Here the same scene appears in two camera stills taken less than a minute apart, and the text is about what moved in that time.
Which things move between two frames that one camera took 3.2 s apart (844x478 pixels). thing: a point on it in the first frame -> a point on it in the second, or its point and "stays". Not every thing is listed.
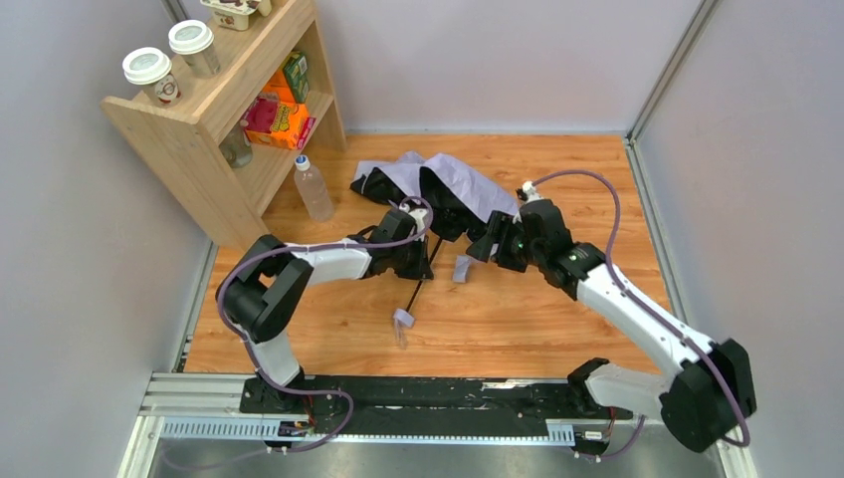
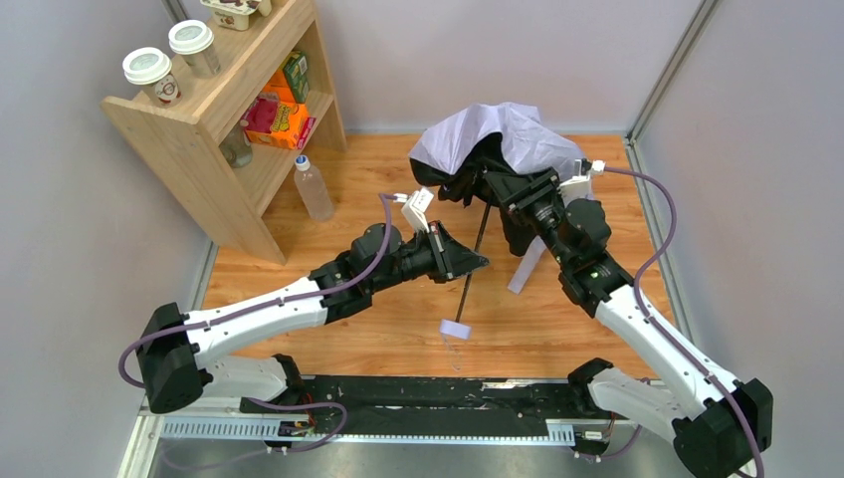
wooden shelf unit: x=238 y=138 stays
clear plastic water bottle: x=314 y=189 stays
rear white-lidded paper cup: x=194 y=41 stays
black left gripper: x=446 y=215 -> x=442 y=250
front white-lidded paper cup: x=151 y=68 stays
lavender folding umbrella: x=460 y=200 -> x=460 y=155
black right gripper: x=497 y=233 -> x=522 y=191
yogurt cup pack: x=236 y=14 stays
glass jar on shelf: x=236 y=146 stays
